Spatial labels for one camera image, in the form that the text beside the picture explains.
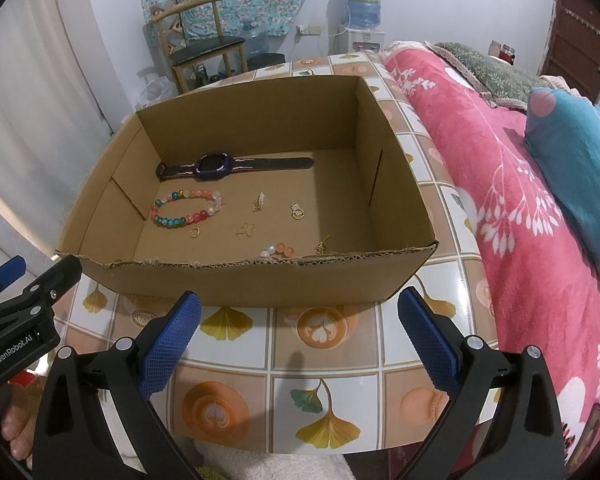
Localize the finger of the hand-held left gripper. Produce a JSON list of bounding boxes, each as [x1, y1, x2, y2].
[[0, 255, 83, 341], [0, 255, 27, 297]]

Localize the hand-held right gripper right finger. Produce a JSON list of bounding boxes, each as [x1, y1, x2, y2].
[[397, 286, 568, 480]]

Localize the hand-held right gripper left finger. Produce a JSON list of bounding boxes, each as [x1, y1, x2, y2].
[[32, 290, 203, 480]]

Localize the brown cardboard box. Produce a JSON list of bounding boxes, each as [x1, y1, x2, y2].
[[55, 74, 439, 308]]

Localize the multicolour glass bead bracelet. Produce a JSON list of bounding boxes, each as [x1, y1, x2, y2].
[[151, 189, 227, 229]]

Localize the orange pearly bead bracelet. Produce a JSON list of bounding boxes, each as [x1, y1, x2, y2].
[[260, 242, 298, 260]]

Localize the purple smart watch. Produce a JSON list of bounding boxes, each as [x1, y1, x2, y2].
[[157, 153, 315, 182]]

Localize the person's left hand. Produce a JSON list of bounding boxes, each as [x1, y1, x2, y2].
[[0, 382, 48, 463]]

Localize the tile-print table cover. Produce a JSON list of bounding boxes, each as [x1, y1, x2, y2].
[[55, 50, 501, 453]]

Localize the white curtain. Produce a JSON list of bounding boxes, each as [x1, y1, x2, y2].
[[0, 0, 146, 261]]

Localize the pink floral blanket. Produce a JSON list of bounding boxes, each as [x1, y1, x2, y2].
[[382, 42, 600, 461]]

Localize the white plastic bag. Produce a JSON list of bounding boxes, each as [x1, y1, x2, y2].
[[139, 72, 178, 108]]

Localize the blue pillow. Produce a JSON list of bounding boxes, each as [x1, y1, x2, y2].
[[522, 86, 600, 301]]

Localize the green floral pillow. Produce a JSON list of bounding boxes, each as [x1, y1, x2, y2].
[[430, 41, 551, 106]]

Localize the wooden chair with dark seat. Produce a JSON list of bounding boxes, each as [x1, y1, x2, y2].
[[150, 0, 248, 96]]

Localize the black bin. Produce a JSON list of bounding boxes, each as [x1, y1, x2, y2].
[[247, 52, 286, 72]]

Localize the white water dispenser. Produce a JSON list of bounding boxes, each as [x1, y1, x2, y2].
[[340, 27, 386, 56]]

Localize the empty blue water jug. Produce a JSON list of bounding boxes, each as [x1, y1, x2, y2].
[[237, 20, 271, 58]]

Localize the brown door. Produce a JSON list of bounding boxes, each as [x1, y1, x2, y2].
[[537, 0, 600, 106]]

